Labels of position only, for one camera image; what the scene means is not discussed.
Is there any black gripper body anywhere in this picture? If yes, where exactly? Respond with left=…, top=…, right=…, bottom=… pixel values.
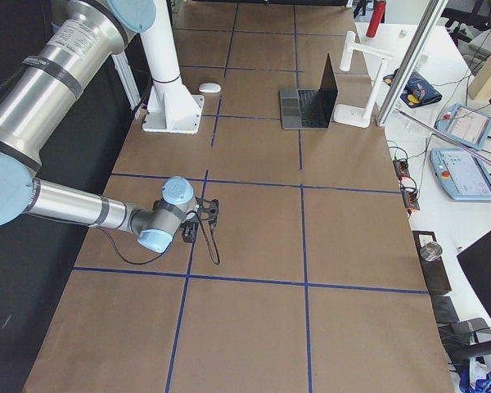
left=180, top=221, right=198, bottom=242

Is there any white computer mouse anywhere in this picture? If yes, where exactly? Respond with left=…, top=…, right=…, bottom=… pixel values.
left=198, top=82, right=222, bottom=94

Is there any grey laptop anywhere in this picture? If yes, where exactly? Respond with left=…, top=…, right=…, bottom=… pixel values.
left=279, top=54, right=339, bottom=129

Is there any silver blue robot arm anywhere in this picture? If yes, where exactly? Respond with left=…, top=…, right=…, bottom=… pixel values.
left=0, top=1, right=204, bottom=253

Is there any white desk lamp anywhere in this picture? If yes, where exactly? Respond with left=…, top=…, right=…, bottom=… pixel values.
left=333, top=30, right=394, bottom=129

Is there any black orange connector strip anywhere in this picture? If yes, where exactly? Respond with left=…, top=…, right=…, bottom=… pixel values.
left=393, top=158, right=420, bottom=215

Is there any steel cup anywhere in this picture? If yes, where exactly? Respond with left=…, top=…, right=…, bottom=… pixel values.
left=419, top=242, right=443, bottom=262

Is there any black box under cup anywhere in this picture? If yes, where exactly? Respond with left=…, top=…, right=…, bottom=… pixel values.
left=412, top=230, right=452, bottom=296

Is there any blue yellow pouch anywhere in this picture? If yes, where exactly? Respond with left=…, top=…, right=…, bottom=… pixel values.
left=400, top=70, right=443, bottom=108

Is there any blue teach pendant near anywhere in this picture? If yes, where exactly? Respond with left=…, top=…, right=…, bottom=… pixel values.
left=430, top=148, right=491, bottom=202

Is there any blue teach pendant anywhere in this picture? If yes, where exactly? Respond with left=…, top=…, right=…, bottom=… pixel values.
left=435, top=103, right=491, bottom=150
left=430, top=148, right=491, bottom=202

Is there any red bottle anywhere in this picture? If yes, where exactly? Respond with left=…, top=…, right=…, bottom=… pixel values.
left=366, top=0, right=386, bottom=38

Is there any blue teach pendant far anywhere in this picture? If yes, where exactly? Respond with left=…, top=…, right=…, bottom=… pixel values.
left=435, top=103, right=491, bottom=150

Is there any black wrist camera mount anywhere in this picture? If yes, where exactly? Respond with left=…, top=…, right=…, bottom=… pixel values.
left=196, top=197, right=219, bottom=225

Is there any white camera stand column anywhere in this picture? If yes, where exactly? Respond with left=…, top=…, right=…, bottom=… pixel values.
left=140, top=1, right=205, bottom=134

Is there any aluminium frame post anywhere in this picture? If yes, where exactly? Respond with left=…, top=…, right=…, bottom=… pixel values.
left=376, top=0, right=448, bottom=127

